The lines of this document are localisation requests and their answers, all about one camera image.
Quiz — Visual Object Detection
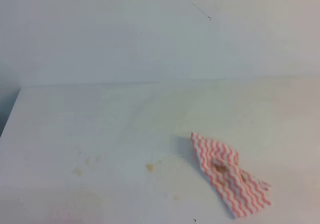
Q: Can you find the pink white striped rag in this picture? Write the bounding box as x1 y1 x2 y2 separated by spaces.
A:
190 133 272 219

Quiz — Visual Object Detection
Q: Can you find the brown coffee stain puddle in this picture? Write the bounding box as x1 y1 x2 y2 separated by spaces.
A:
146 164 155 172

